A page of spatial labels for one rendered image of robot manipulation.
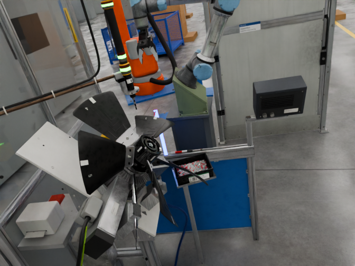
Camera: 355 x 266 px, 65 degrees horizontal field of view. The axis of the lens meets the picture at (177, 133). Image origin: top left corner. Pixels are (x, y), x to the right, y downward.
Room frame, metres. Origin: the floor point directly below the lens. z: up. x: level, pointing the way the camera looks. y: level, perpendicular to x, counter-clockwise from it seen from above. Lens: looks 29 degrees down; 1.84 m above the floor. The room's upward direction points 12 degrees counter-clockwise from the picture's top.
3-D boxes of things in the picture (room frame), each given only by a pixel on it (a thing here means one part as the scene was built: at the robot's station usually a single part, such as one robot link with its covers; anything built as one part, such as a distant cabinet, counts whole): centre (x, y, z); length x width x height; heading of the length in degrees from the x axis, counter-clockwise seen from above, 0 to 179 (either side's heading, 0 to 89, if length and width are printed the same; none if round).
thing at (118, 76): (1.16, 0.17, 1.49); 0.09 x 0.07 x 0.10; 115
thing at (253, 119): (1.41, -0.53, 1.04); 0.24 x 0.03 x 0.03; 80
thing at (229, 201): (1.50, 0.00, 0.45); 0.82 x 0.02 x 0.66; 80
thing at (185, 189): (1.32, 0.02, 0.40); 0.03 x 0.03 x 0.80; 5
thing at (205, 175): (1.32, -0.04, 0.85); 0.22 x 0.17 x 0.07; 94
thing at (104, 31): (8.46, 0.85, 0.49); 1.27 x 0.88 x 0.98; 162
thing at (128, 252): (1.07, 0.40, 0.56); 0.19 x 0.04 x 0.04; 80
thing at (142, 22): (1.68, 0.07, 1.65); 0.08 x 0.08 x 0.05
